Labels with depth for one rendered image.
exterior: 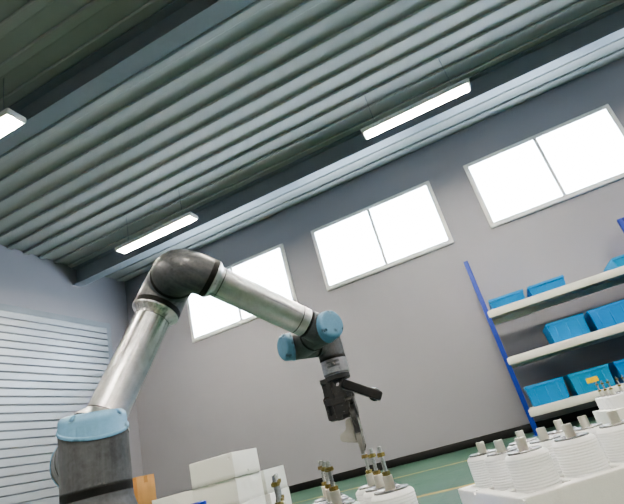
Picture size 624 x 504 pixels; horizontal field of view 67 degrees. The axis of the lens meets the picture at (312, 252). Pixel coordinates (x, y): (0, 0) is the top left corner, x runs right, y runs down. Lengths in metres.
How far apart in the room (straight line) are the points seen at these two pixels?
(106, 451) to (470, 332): 5.65
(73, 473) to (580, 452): 1.00
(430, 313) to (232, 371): 3.08
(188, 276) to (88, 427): 0.38
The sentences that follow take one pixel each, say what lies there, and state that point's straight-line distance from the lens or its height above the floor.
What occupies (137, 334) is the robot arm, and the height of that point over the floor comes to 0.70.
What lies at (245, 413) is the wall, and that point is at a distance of 7.25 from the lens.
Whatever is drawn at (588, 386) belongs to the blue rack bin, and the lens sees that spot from 5.54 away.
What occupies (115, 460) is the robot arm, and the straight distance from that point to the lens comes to 0.94.
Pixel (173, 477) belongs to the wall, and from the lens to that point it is 8.00.
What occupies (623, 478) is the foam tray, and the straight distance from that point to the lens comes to 1.24.
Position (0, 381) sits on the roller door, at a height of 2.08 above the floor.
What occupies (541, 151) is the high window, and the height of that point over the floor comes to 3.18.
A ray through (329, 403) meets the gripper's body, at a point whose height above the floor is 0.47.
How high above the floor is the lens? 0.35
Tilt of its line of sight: 23 degrees up
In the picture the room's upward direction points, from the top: 15 degrees counter-clockwise
